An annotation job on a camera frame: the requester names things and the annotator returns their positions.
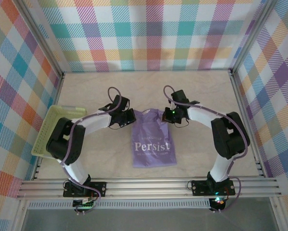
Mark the aluminium table side rail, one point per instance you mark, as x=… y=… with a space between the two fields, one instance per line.
x=59 y=89
x=241 y=101

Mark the green plastic basket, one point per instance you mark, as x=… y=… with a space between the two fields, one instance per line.
x=50 y=125

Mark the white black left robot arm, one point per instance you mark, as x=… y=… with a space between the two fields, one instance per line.
x=95 y=125

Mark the aluminium frame leg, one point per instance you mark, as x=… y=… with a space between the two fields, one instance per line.
x=20 y=216
x=278 y=216

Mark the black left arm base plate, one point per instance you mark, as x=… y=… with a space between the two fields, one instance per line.
x=100 y=188

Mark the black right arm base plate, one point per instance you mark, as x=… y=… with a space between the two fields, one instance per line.
x=199 y=188

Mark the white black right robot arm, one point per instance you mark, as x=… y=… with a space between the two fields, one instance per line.
x=201 y=118

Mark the aluminium frame post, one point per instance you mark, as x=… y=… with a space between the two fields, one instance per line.
x=43 y=36
x=251 y=36

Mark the purple t-shirt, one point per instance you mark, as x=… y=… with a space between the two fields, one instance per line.
x=153 y=134

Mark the aluminium mounting rail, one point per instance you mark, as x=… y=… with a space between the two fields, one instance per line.
x=146 y=187

